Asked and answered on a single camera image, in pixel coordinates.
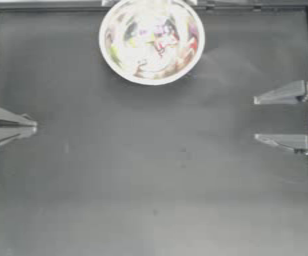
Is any yellow-green candy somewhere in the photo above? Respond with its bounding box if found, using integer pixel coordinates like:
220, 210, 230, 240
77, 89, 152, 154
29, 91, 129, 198
141, 34, 156, 46

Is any steel bowl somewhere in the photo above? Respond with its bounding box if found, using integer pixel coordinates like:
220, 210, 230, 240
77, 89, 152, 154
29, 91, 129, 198
97, 0, 206, 86

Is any black table frame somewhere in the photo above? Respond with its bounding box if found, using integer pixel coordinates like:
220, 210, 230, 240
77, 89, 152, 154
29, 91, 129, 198
0, 0, 308, 134

